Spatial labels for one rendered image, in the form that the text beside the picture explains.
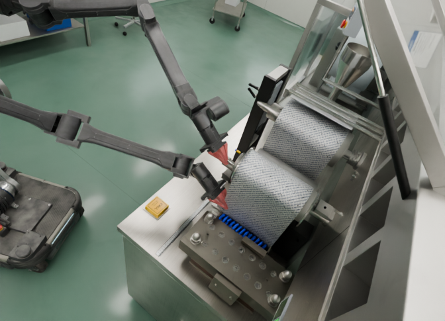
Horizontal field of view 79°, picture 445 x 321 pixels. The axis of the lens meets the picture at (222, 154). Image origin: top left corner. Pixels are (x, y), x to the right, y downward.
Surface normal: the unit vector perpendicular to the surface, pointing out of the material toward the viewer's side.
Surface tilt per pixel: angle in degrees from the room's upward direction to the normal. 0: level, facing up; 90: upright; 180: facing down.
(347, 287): 0
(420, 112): 90
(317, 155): 92
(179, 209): 0
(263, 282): 0
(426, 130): 90
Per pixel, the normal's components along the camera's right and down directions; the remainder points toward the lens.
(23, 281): 0.22, -0.67
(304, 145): -0.55, 0.54
